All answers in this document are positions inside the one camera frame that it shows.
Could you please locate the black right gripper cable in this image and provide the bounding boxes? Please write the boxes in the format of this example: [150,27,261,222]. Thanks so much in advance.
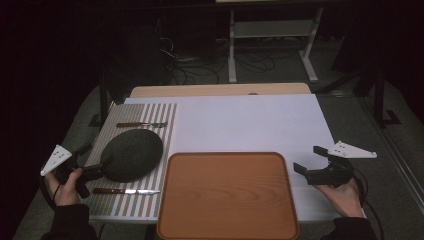
[351,166,386,240]

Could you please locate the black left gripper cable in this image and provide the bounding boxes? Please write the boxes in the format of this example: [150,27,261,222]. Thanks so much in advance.
[39,175,64,212]

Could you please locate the person's right hand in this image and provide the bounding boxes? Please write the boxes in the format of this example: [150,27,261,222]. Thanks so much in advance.
[314,177,367,220]

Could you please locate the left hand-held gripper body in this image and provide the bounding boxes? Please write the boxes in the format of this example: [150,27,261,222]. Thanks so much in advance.
[40,144,91,200]

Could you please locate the white metal desk frame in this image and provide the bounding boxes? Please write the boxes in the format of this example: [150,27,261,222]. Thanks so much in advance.
[227,5,325,84]

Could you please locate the white table cover sheet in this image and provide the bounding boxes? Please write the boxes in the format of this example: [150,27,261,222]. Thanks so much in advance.
[123,93,338,223]

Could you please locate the striped placemat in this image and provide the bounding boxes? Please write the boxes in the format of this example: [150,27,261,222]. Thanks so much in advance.
[85,102,179,223]

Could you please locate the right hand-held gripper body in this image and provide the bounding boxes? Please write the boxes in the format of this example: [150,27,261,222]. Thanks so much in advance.
[305,140,378,188]

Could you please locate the fork with wooden handle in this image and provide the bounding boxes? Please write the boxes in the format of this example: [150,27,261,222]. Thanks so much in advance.
[116,121,168,129]

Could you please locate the dark grey oval plate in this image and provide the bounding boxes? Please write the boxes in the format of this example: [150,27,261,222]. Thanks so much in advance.
[100,128,165,184]

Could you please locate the tangle of floor cables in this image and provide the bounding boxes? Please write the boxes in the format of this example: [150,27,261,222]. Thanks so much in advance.
[156,33,278,86]

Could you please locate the black metal stand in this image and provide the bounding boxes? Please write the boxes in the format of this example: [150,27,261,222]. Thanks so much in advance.
[353,63,403,129]

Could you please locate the knife with wooden handle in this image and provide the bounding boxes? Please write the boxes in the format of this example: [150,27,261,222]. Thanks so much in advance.
[92,187,162,196]

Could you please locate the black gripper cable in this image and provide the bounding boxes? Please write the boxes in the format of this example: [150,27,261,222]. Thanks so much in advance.
[39,175,64,212]
[351,166,386,240]

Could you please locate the light wooden table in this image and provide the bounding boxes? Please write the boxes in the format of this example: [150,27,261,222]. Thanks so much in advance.
[129,82,312,99]

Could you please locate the brown wooden tray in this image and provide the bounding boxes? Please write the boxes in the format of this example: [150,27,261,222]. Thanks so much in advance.
[156,151,300,240]

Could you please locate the person's left hand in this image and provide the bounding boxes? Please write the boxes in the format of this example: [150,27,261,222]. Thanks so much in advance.
[44,167,85,208]

